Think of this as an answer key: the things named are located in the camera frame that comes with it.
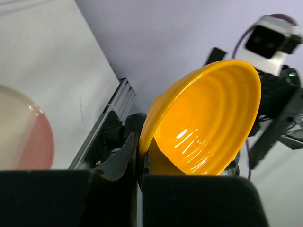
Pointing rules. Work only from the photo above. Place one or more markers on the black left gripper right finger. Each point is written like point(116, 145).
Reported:
point(197, 201)

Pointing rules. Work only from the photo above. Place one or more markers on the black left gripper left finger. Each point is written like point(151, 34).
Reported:
point(100, 197)

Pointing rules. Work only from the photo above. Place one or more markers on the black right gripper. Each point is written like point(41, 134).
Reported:
point(282, 103)

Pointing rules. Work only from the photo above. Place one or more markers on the yellow bowl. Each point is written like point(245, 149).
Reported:
point(201, 122)

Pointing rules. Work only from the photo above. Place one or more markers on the cream and pink floral plate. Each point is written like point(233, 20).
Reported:
point(26, 137)

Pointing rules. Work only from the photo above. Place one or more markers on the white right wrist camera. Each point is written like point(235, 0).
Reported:
point(268, 41)

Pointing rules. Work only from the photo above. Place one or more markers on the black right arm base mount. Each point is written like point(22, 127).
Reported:
point(112, 135)

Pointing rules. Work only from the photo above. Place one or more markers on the aluminium table rail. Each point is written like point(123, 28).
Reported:
point(123, 103)

